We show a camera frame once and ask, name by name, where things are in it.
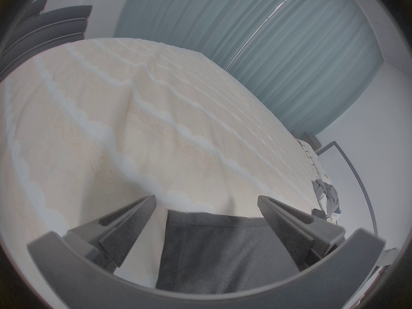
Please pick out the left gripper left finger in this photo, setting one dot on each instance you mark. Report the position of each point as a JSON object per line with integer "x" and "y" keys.
{"x": 125, "y": 227}

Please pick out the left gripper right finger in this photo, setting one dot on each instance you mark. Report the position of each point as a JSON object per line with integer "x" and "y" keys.
{"x": 299, "y": 227}

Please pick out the black T-shirt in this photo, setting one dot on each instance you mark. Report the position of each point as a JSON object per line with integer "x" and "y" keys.
{"x": 219, "y": 253}

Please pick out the pile of clothes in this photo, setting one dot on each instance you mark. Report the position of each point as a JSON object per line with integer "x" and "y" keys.
{"x": 328, "y": 195}

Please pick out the bed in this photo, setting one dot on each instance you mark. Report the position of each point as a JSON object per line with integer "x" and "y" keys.
{"x": 144, "y": 124}

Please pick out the white printed pillow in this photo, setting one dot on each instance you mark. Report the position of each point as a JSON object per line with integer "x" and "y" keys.
{"x": 310, "y": 159}

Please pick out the grey bedside table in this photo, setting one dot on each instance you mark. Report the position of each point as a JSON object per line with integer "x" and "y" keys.
{"x": 309, "y": 137}

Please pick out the blue-green curtain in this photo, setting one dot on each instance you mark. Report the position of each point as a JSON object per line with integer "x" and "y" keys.
{"x": 315, "y": 63}
{"x": 199, "y": 18}

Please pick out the black chest of drawers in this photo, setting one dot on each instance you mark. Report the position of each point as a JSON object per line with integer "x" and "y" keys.
{"x": 48, "y": 31}

